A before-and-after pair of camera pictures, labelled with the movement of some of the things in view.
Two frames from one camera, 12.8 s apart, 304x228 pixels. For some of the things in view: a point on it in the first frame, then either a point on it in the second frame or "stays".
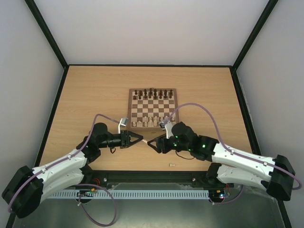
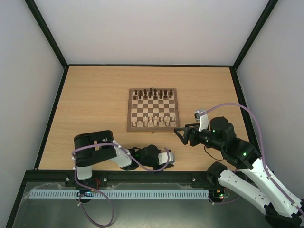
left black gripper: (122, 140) to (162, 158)
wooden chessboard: (147, 107) stays
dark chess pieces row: (153, 93) stays
